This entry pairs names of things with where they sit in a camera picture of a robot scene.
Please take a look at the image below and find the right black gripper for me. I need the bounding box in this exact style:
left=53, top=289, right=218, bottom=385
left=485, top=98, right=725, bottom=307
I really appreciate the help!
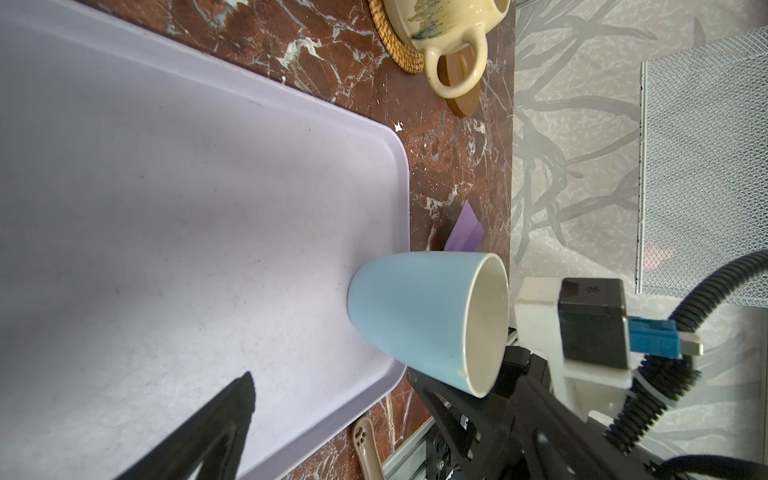
left=407, top=277, right=651, bottom=479

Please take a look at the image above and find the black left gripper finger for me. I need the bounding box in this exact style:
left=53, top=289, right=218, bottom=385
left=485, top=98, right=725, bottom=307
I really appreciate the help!
left=119, top=372, right=256, bottom=479

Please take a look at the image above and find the light blue mug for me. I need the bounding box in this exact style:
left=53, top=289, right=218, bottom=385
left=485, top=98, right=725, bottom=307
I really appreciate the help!
left=347, top=251, right=509, bottom=398

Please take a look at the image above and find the beige mug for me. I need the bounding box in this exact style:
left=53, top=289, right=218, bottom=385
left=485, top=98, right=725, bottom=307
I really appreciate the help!
left=384, top=0, right=514, bottom=99

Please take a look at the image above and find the purple pink spatula scoop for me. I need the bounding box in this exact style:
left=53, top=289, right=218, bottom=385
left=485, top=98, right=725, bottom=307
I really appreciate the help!
left=444, top=201, right=485, bottom=252

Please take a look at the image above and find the lavender plastic tray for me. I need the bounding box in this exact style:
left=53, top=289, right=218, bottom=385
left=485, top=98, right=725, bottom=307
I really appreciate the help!
left=1, top=1, right=410, bottom=479

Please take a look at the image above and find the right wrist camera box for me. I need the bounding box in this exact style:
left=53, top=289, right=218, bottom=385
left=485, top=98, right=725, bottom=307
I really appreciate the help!
left=557, top=277, right=629, bottom=370

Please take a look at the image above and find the white wire mesh basket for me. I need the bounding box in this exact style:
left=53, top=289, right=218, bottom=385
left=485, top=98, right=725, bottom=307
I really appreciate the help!
left=636, top=27, right=767, bottom=298

